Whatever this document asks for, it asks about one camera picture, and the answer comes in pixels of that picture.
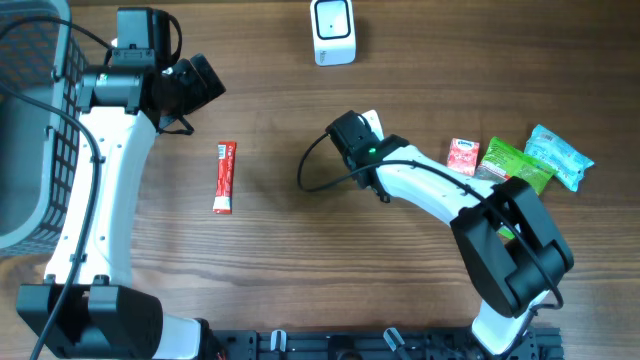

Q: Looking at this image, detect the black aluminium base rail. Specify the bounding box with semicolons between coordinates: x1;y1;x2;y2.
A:
199;327;566;360

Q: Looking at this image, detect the red white box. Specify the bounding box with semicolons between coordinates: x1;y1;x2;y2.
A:
212;141;237;214

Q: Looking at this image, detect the dark grey plastic basket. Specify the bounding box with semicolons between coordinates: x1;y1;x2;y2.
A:
1;0;88;256

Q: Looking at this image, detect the white barcode scanner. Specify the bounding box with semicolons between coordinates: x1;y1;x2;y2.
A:
309;0;357;66

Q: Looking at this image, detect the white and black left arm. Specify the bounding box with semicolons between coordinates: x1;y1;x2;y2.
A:
16;7;225;359

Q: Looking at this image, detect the orange tissue pack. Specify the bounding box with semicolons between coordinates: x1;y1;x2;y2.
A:
446;138;480;176

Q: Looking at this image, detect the green snack bag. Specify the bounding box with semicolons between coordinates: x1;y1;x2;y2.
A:
473;136;559;240

